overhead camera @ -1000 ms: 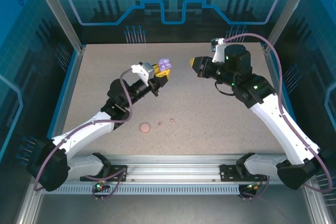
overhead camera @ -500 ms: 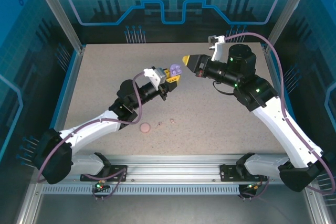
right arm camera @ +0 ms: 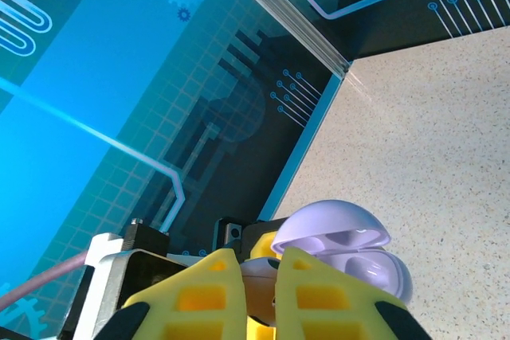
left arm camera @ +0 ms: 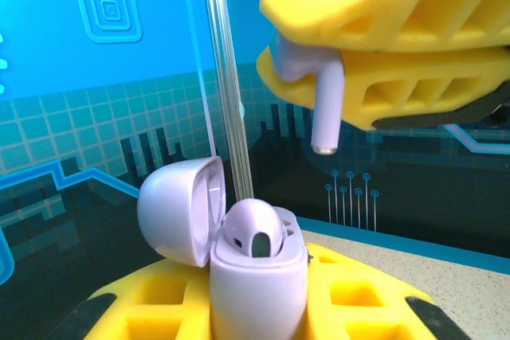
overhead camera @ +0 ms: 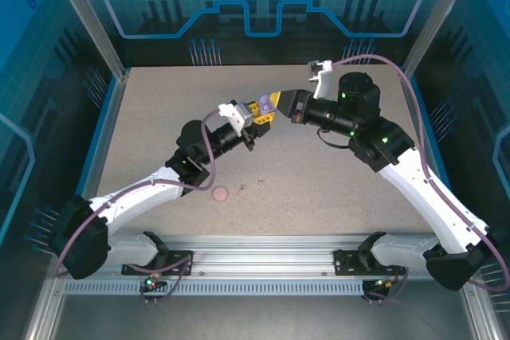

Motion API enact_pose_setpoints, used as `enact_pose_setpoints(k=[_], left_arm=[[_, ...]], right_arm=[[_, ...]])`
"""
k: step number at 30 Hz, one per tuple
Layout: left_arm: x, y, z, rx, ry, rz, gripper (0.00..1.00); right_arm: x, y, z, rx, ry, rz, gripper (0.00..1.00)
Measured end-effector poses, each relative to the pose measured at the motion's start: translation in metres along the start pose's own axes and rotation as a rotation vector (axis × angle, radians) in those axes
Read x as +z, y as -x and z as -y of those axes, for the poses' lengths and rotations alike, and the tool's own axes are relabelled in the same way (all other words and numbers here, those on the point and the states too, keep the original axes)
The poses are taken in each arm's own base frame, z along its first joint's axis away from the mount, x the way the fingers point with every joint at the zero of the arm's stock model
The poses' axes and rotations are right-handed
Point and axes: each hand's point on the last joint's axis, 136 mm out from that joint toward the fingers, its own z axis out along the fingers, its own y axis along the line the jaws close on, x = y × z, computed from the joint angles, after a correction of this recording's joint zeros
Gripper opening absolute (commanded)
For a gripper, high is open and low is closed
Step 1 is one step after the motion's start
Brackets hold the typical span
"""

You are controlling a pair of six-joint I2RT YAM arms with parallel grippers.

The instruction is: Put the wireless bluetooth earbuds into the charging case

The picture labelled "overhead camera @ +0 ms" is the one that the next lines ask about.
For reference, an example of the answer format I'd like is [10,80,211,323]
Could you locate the purple earbud charging case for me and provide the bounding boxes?
[257,94,277,115]

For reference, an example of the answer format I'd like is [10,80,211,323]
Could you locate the blue table edge strip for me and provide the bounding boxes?
[59,76,120,248]
[412,76,449,197]

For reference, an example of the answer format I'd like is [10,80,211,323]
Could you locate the small LED connector board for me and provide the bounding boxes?
[374,276,399,291]
[145,274,167,291]

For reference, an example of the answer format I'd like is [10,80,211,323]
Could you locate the grey metal bottom plate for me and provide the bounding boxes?
[51,294,479,340]

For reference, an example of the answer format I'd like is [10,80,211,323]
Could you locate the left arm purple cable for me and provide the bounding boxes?
[55,109,222,278]

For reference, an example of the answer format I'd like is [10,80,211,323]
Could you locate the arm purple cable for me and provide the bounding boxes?
[55,109,222,278]
[330,53,510,289]

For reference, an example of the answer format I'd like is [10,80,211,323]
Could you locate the right gripper thin black cable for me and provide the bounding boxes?
[317,127,352,150]

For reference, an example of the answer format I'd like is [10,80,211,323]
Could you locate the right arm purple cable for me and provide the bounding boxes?
[330,53,510,289]

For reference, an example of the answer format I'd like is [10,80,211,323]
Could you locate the aluminium table side rail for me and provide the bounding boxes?
[67,68,131,248]

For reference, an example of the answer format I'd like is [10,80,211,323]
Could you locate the aluminium frame post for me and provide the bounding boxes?
[43,0,131,80]
[400,0,479,80]

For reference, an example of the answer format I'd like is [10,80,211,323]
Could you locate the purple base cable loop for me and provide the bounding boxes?
[360,266,411,307]
[138,250,196,307]

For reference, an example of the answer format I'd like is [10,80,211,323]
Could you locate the long aluminium base rail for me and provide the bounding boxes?
[51,234,477,279]

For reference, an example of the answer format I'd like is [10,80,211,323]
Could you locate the slotted grey cable duct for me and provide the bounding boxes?
[62,279,367,296]

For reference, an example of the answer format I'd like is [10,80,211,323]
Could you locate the short aluminium frame rail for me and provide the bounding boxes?
[460,283,504,340]
[23,276,67,340]

